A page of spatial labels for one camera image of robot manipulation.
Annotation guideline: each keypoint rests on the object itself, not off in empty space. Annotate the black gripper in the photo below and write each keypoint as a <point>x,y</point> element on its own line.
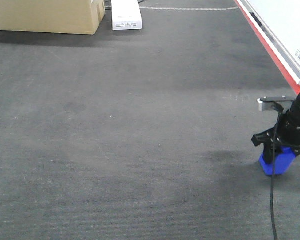
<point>284,134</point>

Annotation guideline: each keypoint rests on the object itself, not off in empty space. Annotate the blue plastic block part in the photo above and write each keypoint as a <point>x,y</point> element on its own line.
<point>284,157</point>

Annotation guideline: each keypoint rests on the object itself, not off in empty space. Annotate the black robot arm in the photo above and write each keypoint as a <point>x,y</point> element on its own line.
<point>294,109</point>

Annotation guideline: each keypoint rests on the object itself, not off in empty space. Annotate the white machine panel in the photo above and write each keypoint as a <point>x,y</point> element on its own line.
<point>281,19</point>

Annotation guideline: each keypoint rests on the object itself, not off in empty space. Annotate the long white carton box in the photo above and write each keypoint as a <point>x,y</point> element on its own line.
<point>126,15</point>

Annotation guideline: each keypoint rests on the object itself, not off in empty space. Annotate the large cardboard box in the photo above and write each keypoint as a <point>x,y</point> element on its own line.
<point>79,17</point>

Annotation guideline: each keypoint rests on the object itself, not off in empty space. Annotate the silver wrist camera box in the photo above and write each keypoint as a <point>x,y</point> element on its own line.
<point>279,103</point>

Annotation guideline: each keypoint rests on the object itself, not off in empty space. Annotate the red conveyor side rail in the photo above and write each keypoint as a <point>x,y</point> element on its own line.
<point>287,72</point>

